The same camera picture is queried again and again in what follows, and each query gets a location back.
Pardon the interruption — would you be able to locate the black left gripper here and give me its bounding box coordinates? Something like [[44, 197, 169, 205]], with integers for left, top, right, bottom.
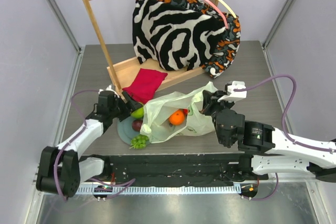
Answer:
[[109, 91, 141, 122]]

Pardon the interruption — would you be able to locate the green apple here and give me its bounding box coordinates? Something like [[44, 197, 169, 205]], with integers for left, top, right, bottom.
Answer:
[[131, 107, 144, 119]]

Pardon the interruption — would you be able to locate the dark purple plum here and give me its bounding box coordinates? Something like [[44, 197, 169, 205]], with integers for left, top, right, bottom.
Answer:
[[131, 120, 143, 132]]

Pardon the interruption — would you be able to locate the pale green plastic bag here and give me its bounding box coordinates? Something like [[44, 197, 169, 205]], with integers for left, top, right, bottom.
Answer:
[[140, 82, 217, 143]]

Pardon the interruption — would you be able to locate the orange fruit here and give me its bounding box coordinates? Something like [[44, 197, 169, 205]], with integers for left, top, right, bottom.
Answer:
[[169, 109, 185, 126]]

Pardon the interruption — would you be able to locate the green grape bunch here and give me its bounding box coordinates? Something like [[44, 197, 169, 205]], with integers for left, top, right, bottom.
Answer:
[[130, 134, 149, 149]]

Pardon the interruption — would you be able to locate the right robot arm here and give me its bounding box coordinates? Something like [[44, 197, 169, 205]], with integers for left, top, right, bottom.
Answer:
[[202, 87, 335, 183]]

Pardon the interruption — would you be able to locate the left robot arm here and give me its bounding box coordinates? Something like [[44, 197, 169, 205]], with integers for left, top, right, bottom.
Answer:
[[36, 89, 142, 199]]

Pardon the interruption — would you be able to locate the grey blue plate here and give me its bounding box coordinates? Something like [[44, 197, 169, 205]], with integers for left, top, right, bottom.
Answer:
[[117, 116, 140, 145]]

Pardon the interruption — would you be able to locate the red folded cloth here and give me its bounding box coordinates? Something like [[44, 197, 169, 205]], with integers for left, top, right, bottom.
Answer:
[[123, 69, 167, 104]]

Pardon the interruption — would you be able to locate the wooden clothes rack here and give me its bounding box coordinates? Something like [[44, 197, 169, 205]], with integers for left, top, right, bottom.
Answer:
[[78, 0, 227, 104]]

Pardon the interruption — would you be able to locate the zebra pattern garment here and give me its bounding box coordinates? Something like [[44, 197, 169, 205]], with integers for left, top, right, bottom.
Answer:
[[132, 0, 227, 71]]

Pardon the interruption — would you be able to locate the camouflage pattern garment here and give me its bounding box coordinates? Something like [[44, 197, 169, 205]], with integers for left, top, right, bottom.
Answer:
[[149, 0, 242, 79]]

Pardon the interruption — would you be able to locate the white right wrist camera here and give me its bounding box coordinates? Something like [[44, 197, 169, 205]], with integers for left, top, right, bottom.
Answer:
[[218, 81, 247, 102]]

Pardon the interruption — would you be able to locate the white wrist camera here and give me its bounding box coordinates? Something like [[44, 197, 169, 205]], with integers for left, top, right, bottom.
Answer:
[[218, 81, 247, 102], [98, 84, 119, 97]]

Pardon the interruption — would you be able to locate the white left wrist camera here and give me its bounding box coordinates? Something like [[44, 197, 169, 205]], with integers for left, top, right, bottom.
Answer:
[[98, 84, 119, 97]]

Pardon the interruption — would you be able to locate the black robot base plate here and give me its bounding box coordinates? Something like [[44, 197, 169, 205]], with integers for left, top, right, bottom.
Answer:
[[95, 154, 268, 187]]

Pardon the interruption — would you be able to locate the white slotted cable duct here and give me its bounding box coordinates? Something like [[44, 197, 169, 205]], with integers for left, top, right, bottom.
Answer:
[[76, 184, 241, 195]]

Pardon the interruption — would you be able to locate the aluminium frame rail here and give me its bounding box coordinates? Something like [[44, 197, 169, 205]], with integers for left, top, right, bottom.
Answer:
[[46, 0, 81, 53]]

